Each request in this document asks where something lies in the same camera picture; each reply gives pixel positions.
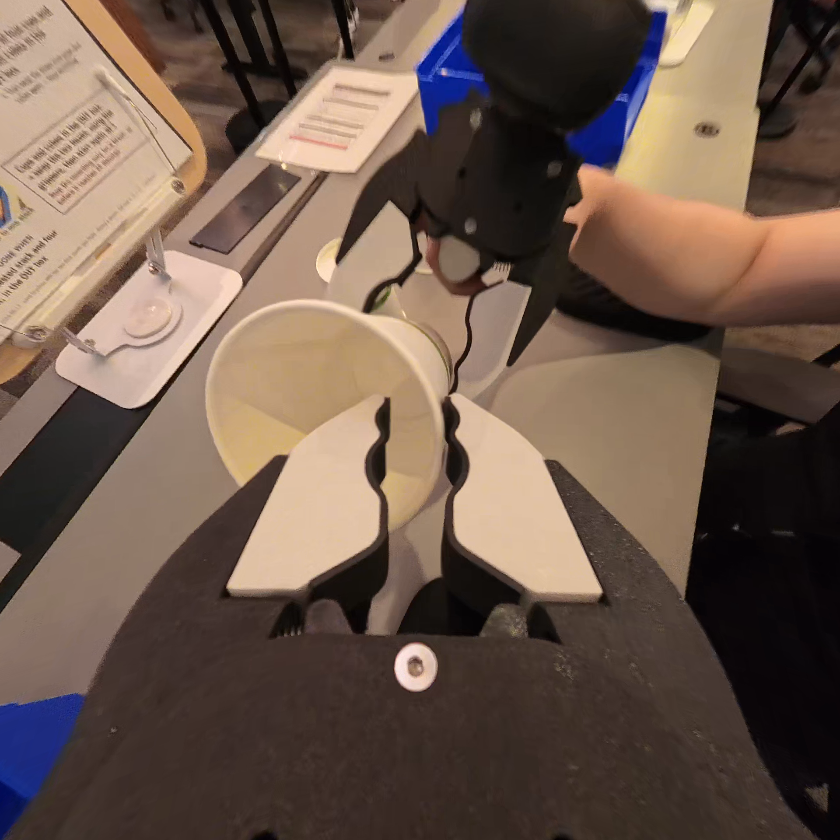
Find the printed instruction sheet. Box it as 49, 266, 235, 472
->
0, 0, 194, 342

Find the paper sheet in plastic sleeve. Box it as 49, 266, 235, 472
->
256, 66, 421, 175

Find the white paper cup green band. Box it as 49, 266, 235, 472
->
317, 236, 424, 317
205, 300, 455, 529

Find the person's right forearm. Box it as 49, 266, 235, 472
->
620, 180, 840, 329

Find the grey chair seat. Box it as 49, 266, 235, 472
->
715, 344, 840, 427

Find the blue plastic bin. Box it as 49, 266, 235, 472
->
0, 692, 86, 815
416, 10, 667, 169

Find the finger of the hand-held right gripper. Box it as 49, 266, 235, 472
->
335, 128, 435, 315
451, 220, 568, 398

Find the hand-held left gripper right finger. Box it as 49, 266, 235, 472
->
441, 392, 605, 605

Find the person's right hand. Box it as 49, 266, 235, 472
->
563, 167, 624, 263

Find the white flat base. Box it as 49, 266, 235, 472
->
656, 0, 716, 68

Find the black desk cable slot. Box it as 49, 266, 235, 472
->
190, 164, 303, 253
0, 387, 152, 611

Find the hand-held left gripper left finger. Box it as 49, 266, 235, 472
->
225, 395, 391, 603

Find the instruction sheet on wooden stand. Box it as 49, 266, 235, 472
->
0, 0, 244, 409

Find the black round floor object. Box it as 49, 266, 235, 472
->
225, 98, 293, 156

